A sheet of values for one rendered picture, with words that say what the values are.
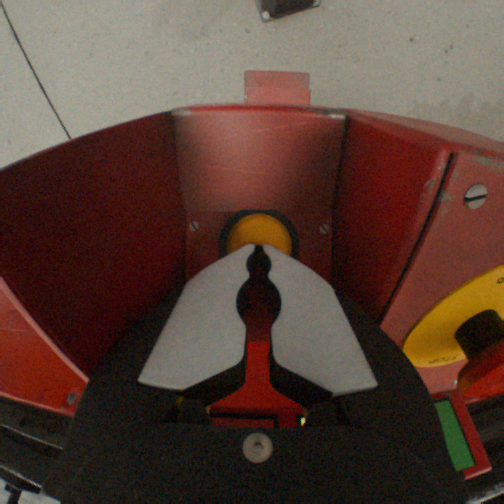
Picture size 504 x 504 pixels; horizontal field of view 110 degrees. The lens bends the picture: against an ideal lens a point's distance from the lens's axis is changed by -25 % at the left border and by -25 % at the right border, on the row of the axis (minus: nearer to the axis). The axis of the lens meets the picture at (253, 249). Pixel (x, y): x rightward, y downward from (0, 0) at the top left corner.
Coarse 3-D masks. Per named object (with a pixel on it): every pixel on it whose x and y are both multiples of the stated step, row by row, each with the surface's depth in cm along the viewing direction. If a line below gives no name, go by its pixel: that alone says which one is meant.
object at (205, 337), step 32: (256, 256) 11; (192, 288) 9; (224, 288) 9; (192, 320) 7; (224, 320) 7; (160, 352) 6; (192, 352) 6; (224, 352) 6; (160, 384) 5; (192, 384) 5; (224, 384) 6
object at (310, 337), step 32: (288, 256) 11; (288, 288) 9; (320, 288) 9; (288, 320) 7; (320, 320) 7; (288, 352) 6; (320, 352) 6; (352, 352) 6; (288, 384) 6; (320, 384) 5; (352, 384) 5
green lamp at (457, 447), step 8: (440, 408) 12; (448, 408) 12; (440, 416) 12; (448, 416) 12; (448, 424) 11; (456, 424) 11; (448, 432) 11; (456, 432) 11; (448, 440) 10; (456, 440) 10; (464, 440) 10; (448, 448) 10; (456, 448) 10; (464, 448) 10; (456, 456) 10; (464, 456) 9; (456, 464) 9; (464, 464) 9; (472, 464) 9
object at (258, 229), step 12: (252, 216) 14; (264, 216) 14; (240, 228) 14; (252, 228) 14; (264, 228) 14; (276, 228) 14; (228, 240) 14; (240, 240) 14; (252, 240) 14; (264, 240) 14; (276, 240) 14; (288, 240) 14; (228, 252) 14; (288, 252) 14
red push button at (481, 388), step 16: (480, 320) 7; (496, 320) 7; (464, 336) 8; (480, 336) 7; (496, 336) 7; (464, 352) 8; (480, 352) 6; (496, 352) 6; (464, 368) 7; (480, 368) 6; (496, 368) 6; (464, 384) 7; (480, 384) 6; (496, 384) 6
